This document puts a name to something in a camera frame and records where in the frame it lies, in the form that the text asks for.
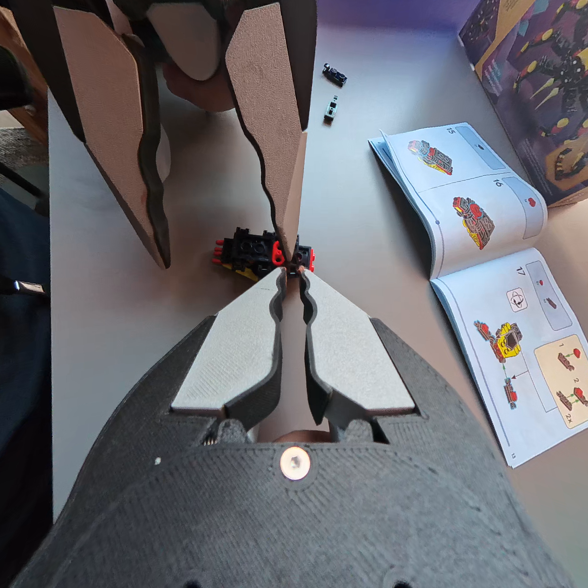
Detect black chair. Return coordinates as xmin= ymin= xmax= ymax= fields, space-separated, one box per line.
xmin=0 ymin=46 xmax=49 ymax=207

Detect person's dark blue trousers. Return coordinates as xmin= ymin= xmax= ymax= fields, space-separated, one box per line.
xmin=0 ymin=188 xmax=52 ymax=588

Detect person's left hand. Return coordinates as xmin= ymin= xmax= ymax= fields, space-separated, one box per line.
xmin=158 ymin=64 xmax=237 ymax=112

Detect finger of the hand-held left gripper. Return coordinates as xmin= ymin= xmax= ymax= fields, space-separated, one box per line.
xmin=9 ymin=0 xmax=172 ymax=269
xmin=225 ymin=0 xmax=319 ymax=272

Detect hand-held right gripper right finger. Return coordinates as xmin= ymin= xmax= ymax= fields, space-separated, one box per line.
xmin=299 ymin=269 xmax=416 ymax=425

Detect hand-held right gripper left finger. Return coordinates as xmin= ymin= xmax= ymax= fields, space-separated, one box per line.
xmin=170 ymin=266 xmax=286 ymax=430

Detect purple lego set box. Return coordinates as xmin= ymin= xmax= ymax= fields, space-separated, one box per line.
xmin=458 ymin=0 xmax=588 ymax=208

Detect lego instruction booklet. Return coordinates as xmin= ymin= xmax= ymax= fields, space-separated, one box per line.
xmin=368 ymin=122 xmax=588 ymax=469

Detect black red yellow lego model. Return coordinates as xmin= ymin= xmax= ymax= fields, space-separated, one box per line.
xmin=211 ymin=226 xmax=318 ymax=282

